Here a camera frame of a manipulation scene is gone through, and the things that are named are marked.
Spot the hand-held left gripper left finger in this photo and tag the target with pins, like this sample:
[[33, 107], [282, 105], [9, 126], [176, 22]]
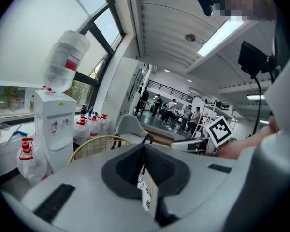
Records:
[[87, 190]]

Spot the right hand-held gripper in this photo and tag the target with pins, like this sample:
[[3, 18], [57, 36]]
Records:
[[218, 130]]

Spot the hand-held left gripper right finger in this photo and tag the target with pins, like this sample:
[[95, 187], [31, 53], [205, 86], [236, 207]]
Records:
[[203, 182]]

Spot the black white floral cushion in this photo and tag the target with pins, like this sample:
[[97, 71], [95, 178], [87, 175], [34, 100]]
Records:
[[145, 192]]

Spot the grey upholstered chair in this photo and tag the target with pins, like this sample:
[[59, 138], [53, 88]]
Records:
[[130, 127]]

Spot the wooden step platform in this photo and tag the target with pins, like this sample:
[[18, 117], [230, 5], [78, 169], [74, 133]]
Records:
[[159, 134]]

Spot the white shelf rack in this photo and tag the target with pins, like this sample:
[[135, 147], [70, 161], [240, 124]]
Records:
[[207, 115]]

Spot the black balcony railing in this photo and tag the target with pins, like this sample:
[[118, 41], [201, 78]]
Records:
[[171, 91], [217, 104]]

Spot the coat stand with dark bags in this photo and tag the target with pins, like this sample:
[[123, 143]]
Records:
[[142, 100]]

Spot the clear water jug red cap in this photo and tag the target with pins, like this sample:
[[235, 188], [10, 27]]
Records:
[[81, 132], [94, 127], [104, 123], [31, 163]]

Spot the white water dispenser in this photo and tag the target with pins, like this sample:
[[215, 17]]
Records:
[[53, 129]]

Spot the blue plastic bottle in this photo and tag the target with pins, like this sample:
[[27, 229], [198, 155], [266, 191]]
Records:
[[90, 111]]

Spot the black thermos flask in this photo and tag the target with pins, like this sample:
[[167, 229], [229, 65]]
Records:
[[83, 110]]

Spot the white locker cabinet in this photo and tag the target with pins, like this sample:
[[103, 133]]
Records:
[[120, 88]]

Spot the long ceiling light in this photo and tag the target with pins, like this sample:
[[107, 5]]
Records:
[[220, 37], [256, 97]]

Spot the white window counter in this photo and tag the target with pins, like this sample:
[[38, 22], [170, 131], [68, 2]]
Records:
[[7, 149]]

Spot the round ceiling device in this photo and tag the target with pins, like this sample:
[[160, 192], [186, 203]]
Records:
[[190, 37]]

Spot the black chest-mounted monitor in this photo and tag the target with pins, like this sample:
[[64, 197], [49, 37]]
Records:
[[252, 58]]

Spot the large clear water bottle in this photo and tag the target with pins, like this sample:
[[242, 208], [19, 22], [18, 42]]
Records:
[[65, 59]]

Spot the person's head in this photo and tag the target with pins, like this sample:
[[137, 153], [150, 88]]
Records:
[[246, 1]]

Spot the black-framed window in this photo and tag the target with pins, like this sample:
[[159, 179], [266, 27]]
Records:
[[38, 20]]

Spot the black head-mounted camera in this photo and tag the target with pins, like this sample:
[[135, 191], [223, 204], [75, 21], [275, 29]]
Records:
[[205, 2]]

